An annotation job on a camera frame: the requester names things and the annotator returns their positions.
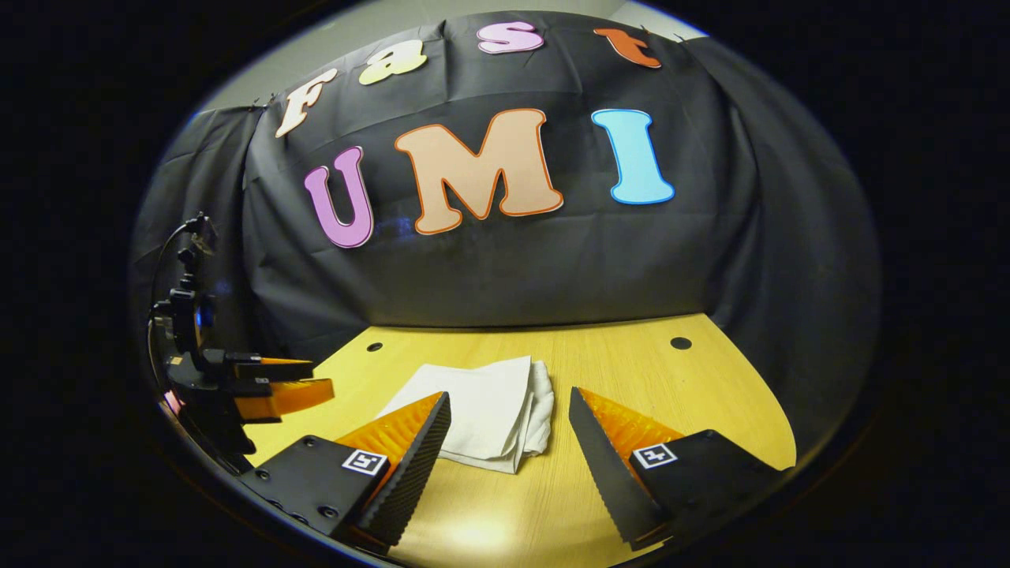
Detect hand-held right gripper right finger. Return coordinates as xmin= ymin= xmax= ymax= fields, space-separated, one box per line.
xmin=567 ymin=386 xmax=791 ymax=552

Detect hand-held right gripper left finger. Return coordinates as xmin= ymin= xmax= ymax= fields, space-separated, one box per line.
xmin=236 ymin=390 xmax=453 ymax=553

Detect white jeans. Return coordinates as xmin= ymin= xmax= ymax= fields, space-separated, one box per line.
xmin=376 ymin=354 xmax=556 ymax=475

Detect black backdrop cloth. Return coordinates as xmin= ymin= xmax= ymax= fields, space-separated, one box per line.
xmin=129 ymin=9 xmax=882 ymax=462

